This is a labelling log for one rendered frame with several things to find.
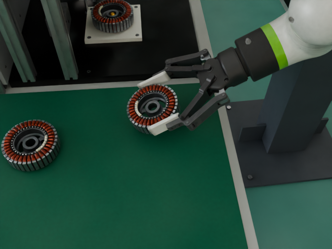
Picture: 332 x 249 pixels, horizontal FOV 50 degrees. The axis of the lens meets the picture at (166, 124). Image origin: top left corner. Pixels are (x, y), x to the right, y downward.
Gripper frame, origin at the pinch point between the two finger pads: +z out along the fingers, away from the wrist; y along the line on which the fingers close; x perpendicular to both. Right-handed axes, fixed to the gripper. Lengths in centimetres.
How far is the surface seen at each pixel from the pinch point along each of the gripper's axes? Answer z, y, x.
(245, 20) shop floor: -37, 122, -113
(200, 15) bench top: -16.4, 35.9, -15.8
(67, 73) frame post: 16.7, 15.6, 5.6
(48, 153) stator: 21.3, -5.9, 7.9
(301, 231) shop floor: -15, -12, -96
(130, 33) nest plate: 1.8, 27.9, -2.9
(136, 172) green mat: 7.7, -12.1, -2.0
